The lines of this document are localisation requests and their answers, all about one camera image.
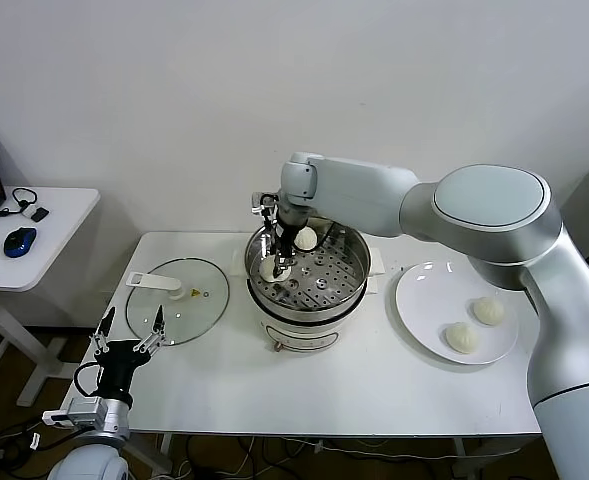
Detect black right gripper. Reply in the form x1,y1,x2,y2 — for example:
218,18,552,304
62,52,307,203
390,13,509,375
260,208,301,281

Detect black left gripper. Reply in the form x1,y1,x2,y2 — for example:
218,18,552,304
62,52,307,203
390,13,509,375
88,305,169,399

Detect white steamed baozi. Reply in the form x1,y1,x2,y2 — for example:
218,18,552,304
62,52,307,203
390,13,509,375
258,257,293,285
442,322,481,355
293,227,319,251
470,296,506,326

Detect perforated stainless steel steamer basket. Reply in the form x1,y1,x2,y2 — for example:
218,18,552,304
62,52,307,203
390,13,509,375
230,214,386,321

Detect white electric cooker pot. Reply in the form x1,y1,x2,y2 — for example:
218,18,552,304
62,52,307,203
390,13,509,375
246,277,381,354

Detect white side table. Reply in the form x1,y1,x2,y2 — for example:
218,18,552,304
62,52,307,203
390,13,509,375
0,187,102,409

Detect white table leg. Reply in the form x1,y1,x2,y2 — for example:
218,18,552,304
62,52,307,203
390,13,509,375
452,437,469,480
159,433,176,476

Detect blue black computer mouse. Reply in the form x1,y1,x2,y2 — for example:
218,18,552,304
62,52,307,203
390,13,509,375
3,227,39,259

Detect round white plate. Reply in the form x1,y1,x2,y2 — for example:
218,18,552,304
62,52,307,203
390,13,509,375
394,261,519,365

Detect glass lid with white handle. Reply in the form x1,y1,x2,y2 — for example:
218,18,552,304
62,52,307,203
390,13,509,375
125,257,231,346

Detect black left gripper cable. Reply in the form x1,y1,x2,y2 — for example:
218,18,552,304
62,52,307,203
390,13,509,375
73,361,103,400

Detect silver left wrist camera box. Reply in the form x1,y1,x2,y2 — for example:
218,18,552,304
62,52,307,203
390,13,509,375
42,397,109,429

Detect black looped thin cable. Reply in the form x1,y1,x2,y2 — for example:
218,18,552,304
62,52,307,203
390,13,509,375
0,187,40,219

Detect black tangled cable bundle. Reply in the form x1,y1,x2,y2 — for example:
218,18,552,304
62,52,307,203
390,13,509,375
0,372,75,480

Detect tangled black white cables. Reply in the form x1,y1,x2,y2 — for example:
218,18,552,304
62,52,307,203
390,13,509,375
173,434,450,480

